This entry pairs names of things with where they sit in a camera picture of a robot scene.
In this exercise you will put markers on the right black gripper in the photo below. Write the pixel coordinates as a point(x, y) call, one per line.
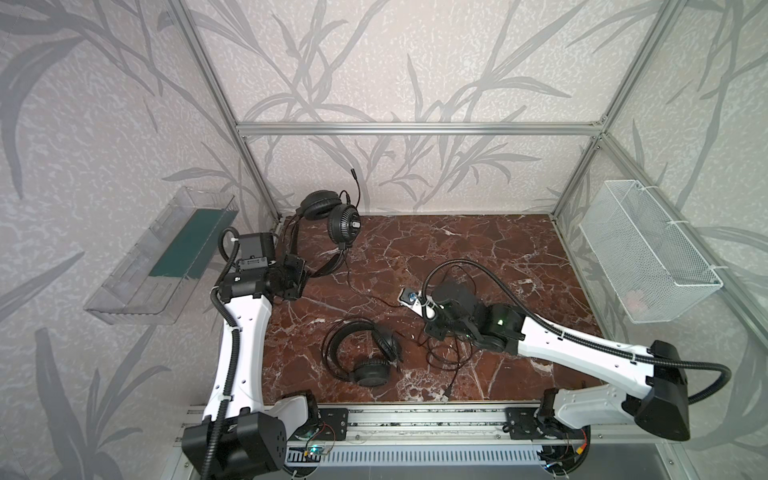
point(437, 318)

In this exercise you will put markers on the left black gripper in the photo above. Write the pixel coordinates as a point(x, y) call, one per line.
point(291, 275)

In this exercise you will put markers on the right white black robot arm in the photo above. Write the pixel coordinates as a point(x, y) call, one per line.
point(663, 412)

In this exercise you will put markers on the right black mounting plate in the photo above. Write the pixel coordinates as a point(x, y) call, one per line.
point(527, 423)

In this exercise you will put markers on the black mounting plate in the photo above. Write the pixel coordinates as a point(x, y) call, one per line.
point(327, 425)
point(527, 423)

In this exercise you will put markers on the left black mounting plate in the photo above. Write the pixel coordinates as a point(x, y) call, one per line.
point(327, 425)

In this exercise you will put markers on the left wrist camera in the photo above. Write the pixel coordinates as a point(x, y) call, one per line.
point(257, 251)

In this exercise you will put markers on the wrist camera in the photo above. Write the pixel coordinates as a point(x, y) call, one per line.
point(257, 251)
point(417, 302)

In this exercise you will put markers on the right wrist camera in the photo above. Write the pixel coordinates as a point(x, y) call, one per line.
point(417, 302)

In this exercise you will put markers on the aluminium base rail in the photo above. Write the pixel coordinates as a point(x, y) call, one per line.
point(411, 425)

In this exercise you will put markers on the clear plastic wall bin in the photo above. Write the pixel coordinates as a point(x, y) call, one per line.
point(154, 281)

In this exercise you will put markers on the aluminium frame crossbar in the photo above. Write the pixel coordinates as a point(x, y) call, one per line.
point(252, 129)

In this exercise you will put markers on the white wire mesh basket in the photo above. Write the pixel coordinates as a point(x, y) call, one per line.
point(654, 268)

